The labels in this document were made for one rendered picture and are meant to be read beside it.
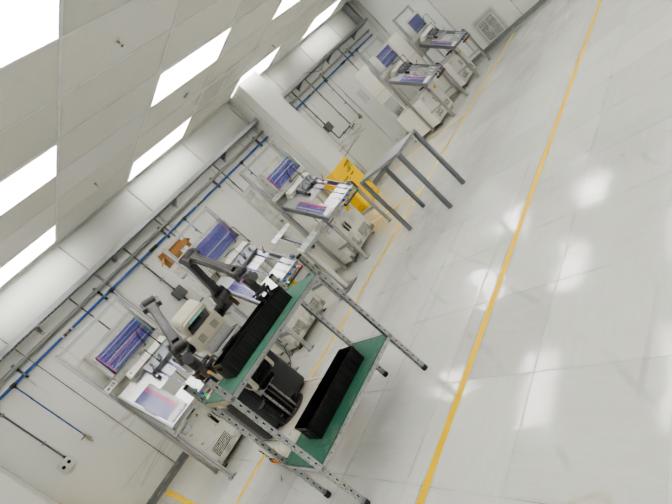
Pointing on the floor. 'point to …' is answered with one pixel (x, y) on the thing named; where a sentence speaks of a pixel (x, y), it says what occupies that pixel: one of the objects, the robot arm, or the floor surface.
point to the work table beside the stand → (410, 170)
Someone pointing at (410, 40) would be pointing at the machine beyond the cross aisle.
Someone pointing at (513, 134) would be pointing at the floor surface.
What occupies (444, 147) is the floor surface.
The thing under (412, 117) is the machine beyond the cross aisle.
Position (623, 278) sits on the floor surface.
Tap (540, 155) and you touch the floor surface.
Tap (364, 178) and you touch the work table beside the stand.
